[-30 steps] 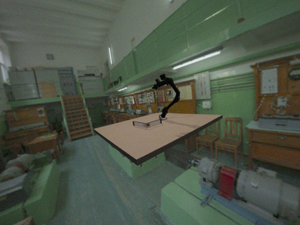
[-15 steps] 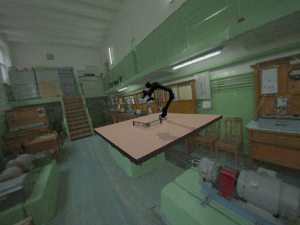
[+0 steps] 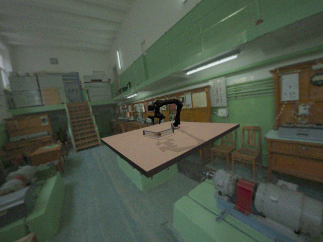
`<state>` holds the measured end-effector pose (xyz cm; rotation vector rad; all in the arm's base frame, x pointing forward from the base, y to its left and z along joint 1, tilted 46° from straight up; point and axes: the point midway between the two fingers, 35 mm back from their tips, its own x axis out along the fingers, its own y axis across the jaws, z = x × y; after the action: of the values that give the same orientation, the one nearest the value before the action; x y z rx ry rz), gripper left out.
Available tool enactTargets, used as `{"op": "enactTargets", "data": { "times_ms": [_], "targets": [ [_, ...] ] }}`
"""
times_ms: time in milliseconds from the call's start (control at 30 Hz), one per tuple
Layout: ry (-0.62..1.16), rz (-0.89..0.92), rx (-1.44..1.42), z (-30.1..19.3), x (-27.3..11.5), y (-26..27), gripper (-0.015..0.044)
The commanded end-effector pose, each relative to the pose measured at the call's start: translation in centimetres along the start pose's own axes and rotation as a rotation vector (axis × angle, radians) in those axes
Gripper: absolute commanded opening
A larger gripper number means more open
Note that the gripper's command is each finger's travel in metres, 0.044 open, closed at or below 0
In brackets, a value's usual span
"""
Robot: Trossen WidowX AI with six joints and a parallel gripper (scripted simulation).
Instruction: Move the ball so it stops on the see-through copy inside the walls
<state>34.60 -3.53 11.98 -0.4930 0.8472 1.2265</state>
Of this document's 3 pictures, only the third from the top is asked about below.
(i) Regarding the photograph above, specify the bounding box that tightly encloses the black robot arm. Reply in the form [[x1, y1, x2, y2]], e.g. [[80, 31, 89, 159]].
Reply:
[[148, 98, 183, 127]]

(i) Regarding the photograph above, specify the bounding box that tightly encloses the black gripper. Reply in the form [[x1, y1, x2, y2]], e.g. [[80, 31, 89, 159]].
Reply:
[[148, 111, 165, 124]]

